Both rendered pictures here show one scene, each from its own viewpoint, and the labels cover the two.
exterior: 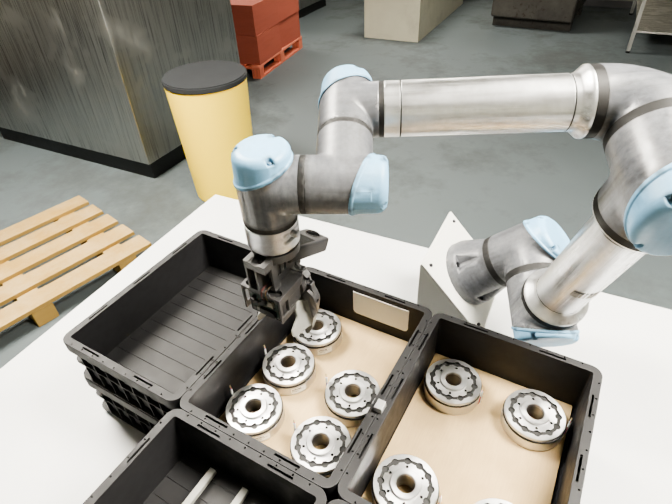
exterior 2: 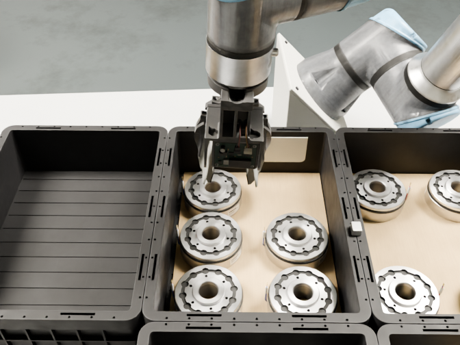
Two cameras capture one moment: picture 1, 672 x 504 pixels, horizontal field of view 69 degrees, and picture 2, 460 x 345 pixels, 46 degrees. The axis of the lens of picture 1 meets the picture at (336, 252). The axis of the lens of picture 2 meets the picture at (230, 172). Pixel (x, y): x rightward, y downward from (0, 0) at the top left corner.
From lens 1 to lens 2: 0.39 m
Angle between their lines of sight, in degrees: 24
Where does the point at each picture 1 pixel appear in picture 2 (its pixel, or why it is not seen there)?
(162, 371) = (57, 306)
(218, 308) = (74, 213)
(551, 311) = (443, 90)
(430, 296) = (300, 122)
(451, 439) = (403, 241)
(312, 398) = (253, 260)
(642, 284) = not seen: hidden behind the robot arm
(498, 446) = (443, 230)
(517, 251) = (380, 48)
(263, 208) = (262, 20)
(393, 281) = not seen: hidden behind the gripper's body
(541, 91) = not seen: outside the picture
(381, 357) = (291, 196)
